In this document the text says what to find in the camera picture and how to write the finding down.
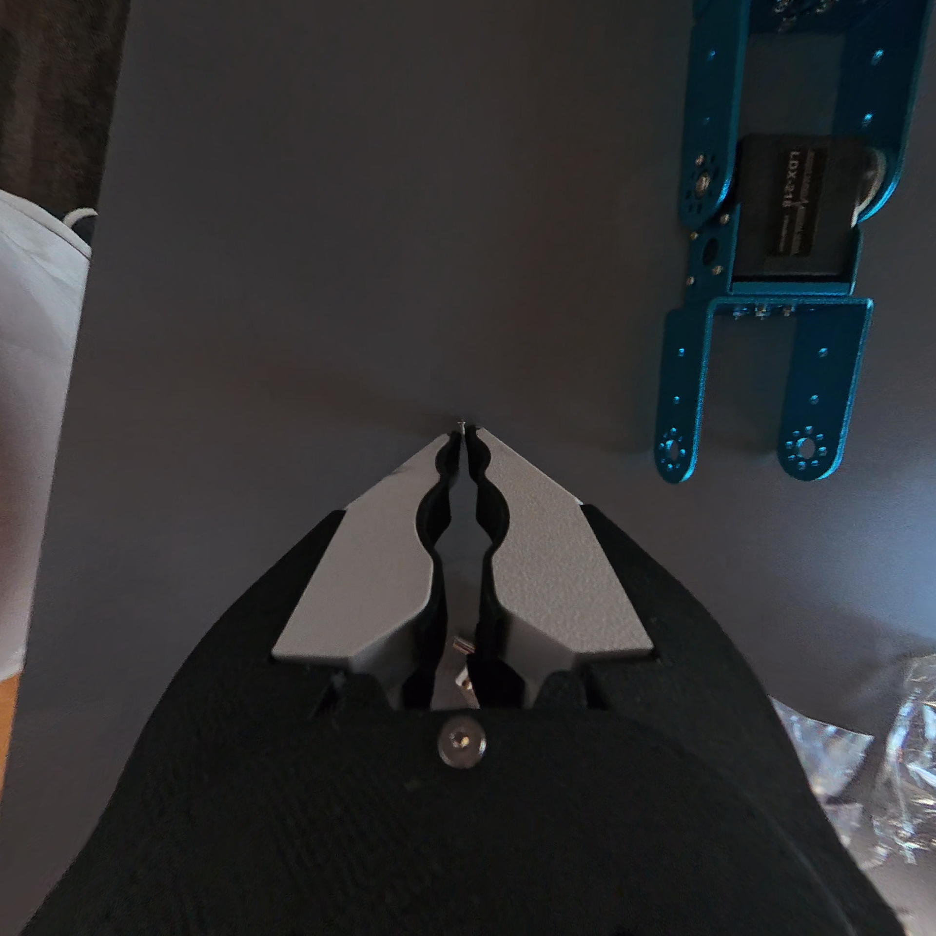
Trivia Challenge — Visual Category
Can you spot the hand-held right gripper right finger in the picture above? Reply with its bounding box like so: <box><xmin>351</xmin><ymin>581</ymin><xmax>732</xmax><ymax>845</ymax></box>
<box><xmin>465</xmin><ymin>426</ymin><xmax>655</xmax><ymax>690</ymax></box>

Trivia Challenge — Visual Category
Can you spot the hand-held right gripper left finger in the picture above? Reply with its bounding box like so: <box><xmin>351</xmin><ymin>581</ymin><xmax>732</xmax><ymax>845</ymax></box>
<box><xmin>272</xmin><ymin>430</ymin><xmax>469</xmax><ymax>687</ymax></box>

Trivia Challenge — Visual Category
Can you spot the crumpled clear plastic bag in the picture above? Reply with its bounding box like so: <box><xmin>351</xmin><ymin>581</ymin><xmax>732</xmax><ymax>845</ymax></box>
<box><xmin>768</xmin><ymin>695</ymin><xmax>876</xmax><ymax>809</ymax></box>
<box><xmin>874</xmin><ymin>651</ymin><xmax>936</xmax><ymax>871</ymax></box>

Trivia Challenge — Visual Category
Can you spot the person's white shirt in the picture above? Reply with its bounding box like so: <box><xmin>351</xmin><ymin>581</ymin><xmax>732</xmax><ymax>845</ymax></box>
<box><xmin>0</xmin><ymin>189</ymin><xmax>93</xmax><ymax>684</ymax></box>

